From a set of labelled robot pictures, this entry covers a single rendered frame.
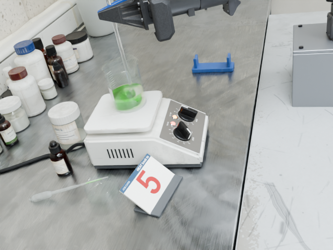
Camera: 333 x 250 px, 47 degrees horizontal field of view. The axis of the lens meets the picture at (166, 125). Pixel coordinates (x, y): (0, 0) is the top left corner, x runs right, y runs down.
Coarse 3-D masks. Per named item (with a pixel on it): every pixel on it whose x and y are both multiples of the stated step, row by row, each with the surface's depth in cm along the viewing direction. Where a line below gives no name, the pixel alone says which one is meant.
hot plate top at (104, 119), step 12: (108, 96) 73; (156, 96) 70; (96, 108) 70; (108, 108) 69; (144, 108) 67; (156, 108) 66; (96, 120) 67; (108, 120) 66; (120, 120) 65; (132, 120) 65; (144, 120) 64; (96, 132) 64; (108, 132) 64; (120, 132) 64
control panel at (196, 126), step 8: (176, 104) 72; (168, 112) 69; (176, 112) 70; (200, 112) 73; (168, 120) 67; (176, 120) 68; (200, 120) 71; (168, 128) 66; (192, 128) 68; (200, 128) 69; (160, 136) 63; (168, 136) 64; (192, 136) 66; (200, 136) 67; (176, 144) 63; (184, 144) 64; (192, 144) 65; (200, 144) 65
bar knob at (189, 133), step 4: (180, 124) 65; (184, 124) 65; (176, 128) 66; (180, 128) 65; (184, 128) 64; (188, 128) 64; (176, 132) 65; (180, 132) 65; (184, 132) 64; (188, 132) 64; (176, 136) 64; (180, 136) 64; (184, 136) 64; (188, 136) 64; (184, 140) 64
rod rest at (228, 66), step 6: (228, 54) 91; (228, 60) 90; (198, 66) 94; (204, 66) 93; (210, 66) 93; (216, 66) 92; (222, 66) 92; (228, 66) 91; (192, 72) 94; (198, 72) 93; (204, 72) 93
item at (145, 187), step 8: (152, 160) 64; (144, 168) 62; (152, 168) 63; (160, 168) 64; (136, 176) 61; (144, 176) 61; (152, 176) 62; (160, 176) 63; (168, 176) 63; (136, 184) 60; (144, 184) 60; (152, 184) 61; (160, 184) 62; (128, 192) 58; (136, 192) 59; (144, 192) 60; (152, 192) 60; (136, 200) 58; (144, 200) 59; (152, 200) 59
